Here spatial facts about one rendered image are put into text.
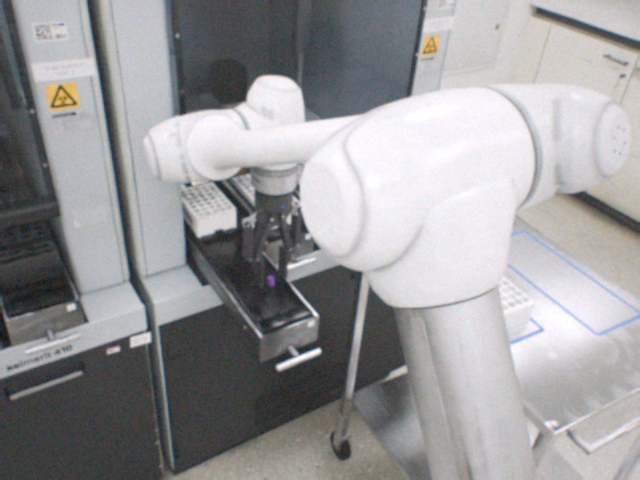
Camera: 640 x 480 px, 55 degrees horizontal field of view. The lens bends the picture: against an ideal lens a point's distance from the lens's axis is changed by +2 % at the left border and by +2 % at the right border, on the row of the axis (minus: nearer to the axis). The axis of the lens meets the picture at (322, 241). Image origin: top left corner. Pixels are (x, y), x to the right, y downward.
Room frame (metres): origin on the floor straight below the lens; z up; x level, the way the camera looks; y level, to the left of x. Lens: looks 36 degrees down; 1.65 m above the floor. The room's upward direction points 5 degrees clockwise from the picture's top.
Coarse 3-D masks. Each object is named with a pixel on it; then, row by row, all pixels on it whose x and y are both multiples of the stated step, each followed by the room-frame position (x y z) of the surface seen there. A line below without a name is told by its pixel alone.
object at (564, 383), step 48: (528, 240) 1.24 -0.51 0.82; (528, 288) 1.05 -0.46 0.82; (576, 288) 1.06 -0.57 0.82; (528, 336) 0.89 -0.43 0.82; (576, 336) 0.91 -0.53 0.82; (624, 336) 0.92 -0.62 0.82; (384, 384) 1.21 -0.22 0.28; (528, 384) 0.77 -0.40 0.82; (576, 384) 0.78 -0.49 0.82; (624, 384) 0.79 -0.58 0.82; (336, 432) 1.16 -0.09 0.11; (384, 432) 1.04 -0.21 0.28; (576, 432) 0.70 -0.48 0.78; (624, 432) 0.71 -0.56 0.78
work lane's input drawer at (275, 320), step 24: (192, 240) 1.14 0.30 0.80; (216, 240) 1.14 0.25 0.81; (240, 240) 1.15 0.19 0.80; (216, 264) 1.04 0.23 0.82; (240, 264) 1.06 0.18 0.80; (264, 264) 1.07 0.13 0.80; (216, 288) 1.01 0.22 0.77; (240, 288) 0.98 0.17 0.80; (264, 288) 0.99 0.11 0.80; (288, 288) 0.98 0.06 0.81; (240, 312) 0.91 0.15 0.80; (264, 312) 0.91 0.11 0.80; (288, 312) 0.90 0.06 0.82; (312, 312) 0.91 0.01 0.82; (264, 336) 0.84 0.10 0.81; (288, 336) 0.87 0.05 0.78; (312, 336) 0.90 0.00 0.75; (264, 360) 0.84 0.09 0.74; (288, 360) 0.83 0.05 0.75
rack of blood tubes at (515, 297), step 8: (504, 280) 0.99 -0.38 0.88; (504, 288) 0.96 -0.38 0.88; (512, 288) 0.97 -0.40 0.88; (504, 296) 0.94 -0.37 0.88; (512, 296) 0.94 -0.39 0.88; (520, 296) 0.94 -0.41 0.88; (528, 296) 0.94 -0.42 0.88; (504, 304) 0.91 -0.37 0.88; (512, 304) 0.92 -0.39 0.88; (520, 304) 0.92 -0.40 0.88; (528, 304) 0.92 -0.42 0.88; (504, 312) 0.89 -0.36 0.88; (512, 312) 0.89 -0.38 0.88; (520, 312) 0.90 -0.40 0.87; (528, 312) 0.92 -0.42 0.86; (512, 320) 0.89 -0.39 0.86; (520, 320) 0.91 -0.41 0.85; (528, 320) 0.92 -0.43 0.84; (512, 328) 0.90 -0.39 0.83; (520, 328) 0.91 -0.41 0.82
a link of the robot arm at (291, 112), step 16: (256, 80) 1.00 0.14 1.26; (272, 80) 0.99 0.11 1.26; (288, 80) 1.01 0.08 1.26; (256, 96) 0.97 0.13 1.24; (272, 96) 0.96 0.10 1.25; (288, 96) 0.97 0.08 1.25; (240, 112) 0.95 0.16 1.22; (256, 112) 0.96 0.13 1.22; (272, 112) 0.95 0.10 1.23; (288, 112) 0.96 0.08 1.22; (256, 128) 0.93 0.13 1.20
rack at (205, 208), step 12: (192, 192) 1.25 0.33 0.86; (204, 192) 1.26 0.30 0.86; (216, 192) 1.27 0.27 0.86; (192, 204) 1.20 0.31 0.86; (204, 204) 1.20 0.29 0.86; (216, 204) 1.21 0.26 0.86; (228, 204) 1.21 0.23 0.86; (192, 216) 1.16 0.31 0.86; (204, 216) 1.15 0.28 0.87; (216, 216) 1.16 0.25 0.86; (228, 216) 1.18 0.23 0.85; (192, 228) 1.16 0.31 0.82; (204, 228) 1.14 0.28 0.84; (216, 228) 1.16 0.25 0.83; (228, 228) 1.18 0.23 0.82
